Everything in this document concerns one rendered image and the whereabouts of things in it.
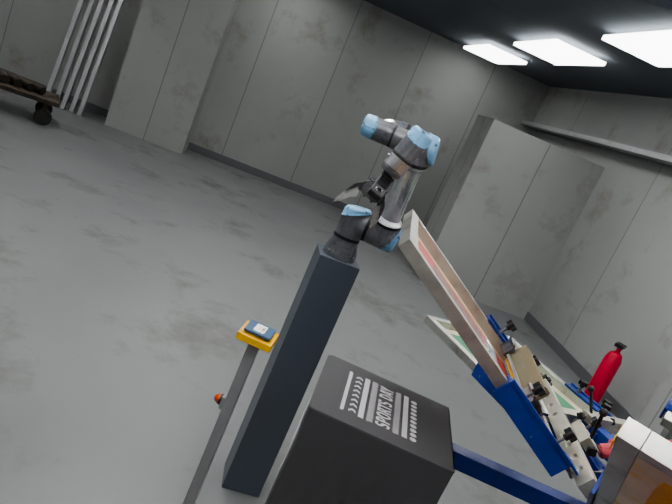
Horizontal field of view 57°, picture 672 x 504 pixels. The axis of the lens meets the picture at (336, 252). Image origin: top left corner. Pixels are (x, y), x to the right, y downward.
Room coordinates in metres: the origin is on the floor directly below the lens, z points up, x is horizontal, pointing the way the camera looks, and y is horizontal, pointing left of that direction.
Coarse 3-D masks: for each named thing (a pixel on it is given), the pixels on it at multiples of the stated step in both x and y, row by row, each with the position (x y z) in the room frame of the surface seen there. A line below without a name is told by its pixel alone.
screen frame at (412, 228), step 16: (416, 224) 2.03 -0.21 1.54; (400, 240) 1.72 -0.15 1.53; (416, 240) 1.76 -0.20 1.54; (432, 240) 2.20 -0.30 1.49; (416, 256) 1.65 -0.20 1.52; (432, 256) 2.20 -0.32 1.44; (416, 272) 1.65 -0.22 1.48; (432, 272) 1.65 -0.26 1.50; (448, 272) 2.19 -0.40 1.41; (432, 288) 1.65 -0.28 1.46; (464, 288) 2.19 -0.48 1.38; (448, 304) 1.65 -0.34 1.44; (464, 320) 1.65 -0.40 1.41; (480, 320) 2.18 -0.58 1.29; (464, 336) 1.64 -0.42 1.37; (496, 336) 2.18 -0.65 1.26; (480, 352) 1.64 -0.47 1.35; (496, 368) 1.64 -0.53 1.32; (496, 384) 1.64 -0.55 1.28; (544, 416) 1.92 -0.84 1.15
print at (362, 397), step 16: (352, 384) 2.00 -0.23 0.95; (368, 384) 2.05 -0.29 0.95; (352, 400) 1.88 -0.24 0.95; (368, 400) 1.93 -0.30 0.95; (384, 400) 1.98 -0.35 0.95; (400, 400) 2.03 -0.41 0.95; (368, 416) 1.82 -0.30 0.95; (384, 416) 1.87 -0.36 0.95; (400, 416) 1.91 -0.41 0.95; (416, 416) 1.96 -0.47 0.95; (400, 432) 1.81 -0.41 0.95; (416, 432) 1.85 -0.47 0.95
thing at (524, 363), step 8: (512, 352) 2.09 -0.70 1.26; (520, 352) 2.06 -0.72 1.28; (528, 352) 2.03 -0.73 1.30; (512, 360) 2.03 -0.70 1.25; (520, 360) 2.00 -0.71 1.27; (528, 360) 1.97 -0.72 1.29; (520, 368) 1.94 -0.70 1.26; (528, 368) 1.91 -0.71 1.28; (536, 368) 1.89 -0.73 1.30; (520, 376) 1.89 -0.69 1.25; (528, 376) 1.86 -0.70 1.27; (536, 376) 1.83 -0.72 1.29; (544, 384) 1.77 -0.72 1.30; (536, 400) 1.75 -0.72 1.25
